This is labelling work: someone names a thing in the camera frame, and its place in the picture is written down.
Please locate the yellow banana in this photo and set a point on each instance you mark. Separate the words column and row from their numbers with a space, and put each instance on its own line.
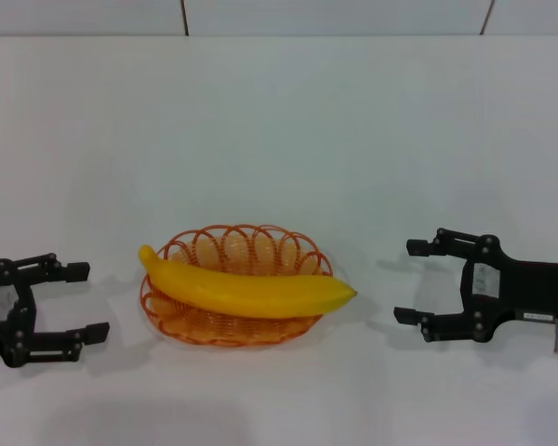
column 260, row 292

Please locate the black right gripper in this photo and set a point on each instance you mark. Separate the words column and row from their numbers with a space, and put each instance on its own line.
column 525, row 292

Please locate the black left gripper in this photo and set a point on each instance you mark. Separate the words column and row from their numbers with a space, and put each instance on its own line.
column 0, row 320

